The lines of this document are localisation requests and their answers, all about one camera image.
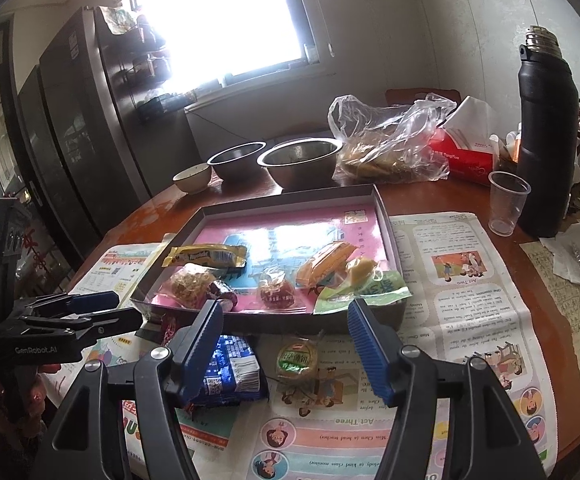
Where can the small steel bowl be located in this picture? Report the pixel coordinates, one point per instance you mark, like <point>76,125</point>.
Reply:
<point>235,167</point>

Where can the grey cardboard tray pink lining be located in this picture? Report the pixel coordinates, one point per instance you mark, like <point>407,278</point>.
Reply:
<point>290,235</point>

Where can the black thermos bottle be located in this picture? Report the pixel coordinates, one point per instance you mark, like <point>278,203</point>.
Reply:
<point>545,135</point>

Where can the fridge side storage rack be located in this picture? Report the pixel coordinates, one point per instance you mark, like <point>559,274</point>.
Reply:
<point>144,70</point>

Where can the purple candy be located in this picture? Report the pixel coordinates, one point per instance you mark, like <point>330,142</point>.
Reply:
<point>224,292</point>

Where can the dark grey refrigerator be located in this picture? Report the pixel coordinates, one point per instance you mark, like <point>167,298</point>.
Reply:
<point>79,135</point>

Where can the crumpled white paper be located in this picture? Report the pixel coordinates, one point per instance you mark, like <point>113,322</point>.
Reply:
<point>560,255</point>

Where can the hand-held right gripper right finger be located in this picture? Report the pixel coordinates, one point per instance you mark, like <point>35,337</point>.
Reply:
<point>370,355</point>

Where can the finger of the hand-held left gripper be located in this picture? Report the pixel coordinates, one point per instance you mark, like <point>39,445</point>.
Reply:
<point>109,322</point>
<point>94,301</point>

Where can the blue snack packet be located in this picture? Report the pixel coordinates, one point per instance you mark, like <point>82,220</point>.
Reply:
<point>235,370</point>

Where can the yellow snack packet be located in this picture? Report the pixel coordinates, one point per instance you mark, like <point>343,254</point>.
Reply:
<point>204,256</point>

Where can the leaflet with orange header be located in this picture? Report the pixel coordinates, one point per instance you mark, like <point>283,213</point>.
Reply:
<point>114,270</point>

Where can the small ceramic bowl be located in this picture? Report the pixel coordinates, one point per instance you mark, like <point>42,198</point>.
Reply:
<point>192,182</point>

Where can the orange snack packet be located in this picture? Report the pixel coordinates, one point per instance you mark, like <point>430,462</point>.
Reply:
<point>325,262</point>

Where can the bright window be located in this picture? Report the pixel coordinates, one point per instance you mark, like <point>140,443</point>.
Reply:
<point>229,15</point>

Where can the round green label snack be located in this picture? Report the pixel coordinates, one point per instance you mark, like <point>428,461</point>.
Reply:
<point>297,360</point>

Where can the clear plastic bag with food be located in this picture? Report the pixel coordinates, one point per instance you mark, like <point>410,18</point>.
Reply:
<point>390,155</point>

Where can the clear noodle snack packet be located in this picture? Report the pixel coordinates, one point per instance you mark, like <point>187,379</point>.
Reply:
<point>189,285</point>

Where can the illustrated newspaper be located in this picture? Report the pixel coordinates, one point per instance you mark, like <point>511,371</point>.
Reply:
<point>204,430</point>
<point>445,280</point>

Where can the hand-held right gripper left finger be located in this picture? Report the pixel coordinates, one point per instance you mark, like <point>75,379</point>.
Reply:
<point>202,350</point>

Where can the green clear snack packet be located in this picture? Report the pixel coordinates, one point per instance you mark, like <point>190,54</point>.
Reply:
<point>375,292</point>

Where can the person's left hand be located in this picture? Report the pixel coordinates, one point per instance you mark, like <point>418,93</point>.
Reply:
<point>34,395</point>

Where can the handwritten paper sheet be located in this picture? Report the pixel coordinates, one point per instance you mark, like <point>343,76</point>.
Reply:
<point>570,320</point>

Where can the red tissue box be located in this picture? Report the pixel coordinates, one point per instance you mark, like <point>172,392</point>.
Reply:
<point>465,160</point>

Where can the red print clear snack packet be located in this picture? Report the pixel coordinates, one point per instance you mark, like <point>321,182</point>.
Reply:
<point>276,292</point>

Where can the large steel bowl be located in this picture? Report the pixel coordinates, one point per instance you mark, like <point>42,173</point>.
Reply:
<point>300,170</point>

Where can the clear plastic cup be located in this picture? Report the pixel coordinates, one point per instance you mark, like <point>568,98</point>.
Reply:
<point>507,210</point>

